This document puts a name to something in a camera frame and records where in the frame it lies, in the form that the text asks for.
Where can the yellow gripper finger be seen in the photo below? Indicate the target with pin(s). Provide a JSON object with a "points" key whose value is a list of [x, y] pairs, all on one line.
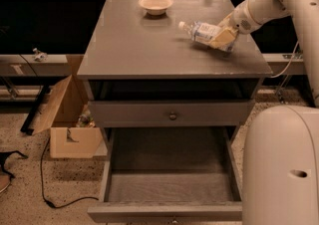
{"points": [[226, 22], [224, 39]]}

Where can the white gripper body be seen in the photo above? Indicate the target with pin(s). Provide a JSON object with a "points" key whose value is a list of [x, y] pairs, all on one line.
{"points": [[241, 21]]}

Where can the blue plastic bottle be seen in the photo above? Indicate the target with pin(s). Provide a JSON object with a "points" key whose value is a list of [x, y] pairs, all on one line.
{"points": [[200, 32]]}

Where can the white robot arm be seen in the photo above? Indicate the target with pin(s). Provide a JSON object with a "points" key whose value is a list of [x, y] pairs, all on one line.
{"points": [[281, 152]]}

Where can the grey drawer cabinet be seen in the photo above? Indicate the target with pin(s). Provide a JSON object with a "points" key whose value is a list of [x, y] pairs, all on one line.
{"points": [[135, 57]]}

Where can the closed grey top drawer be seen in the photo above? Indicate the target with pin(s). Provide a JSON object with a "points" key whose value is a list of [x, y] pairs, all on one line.
{"points": [[169, 113]]}

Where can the open grey middle drawer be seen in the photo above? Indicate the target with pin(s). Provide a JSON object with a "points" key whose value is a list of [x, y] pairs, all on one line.
{"points": [[169, 174]]}

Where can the white bowl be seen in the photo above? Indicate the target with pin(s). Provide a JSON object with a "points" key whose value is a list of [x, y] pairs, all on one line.
{"points": [[155, 7]]}

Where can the items inside cardboard box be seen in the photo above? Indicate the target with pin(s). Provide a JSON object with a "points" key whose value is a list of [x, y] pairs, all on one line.
{"points": [[85, 119]]}

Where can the open cardboard box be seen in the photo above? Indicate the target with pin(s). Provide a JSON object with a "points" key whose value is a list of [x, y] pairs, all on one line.
{"points": [[59, 116]]}

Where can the small clear object on ledge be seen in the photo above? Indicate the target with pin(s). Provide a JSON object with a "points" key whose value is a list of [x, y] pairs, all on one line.
{"points": [[39, 56]]}

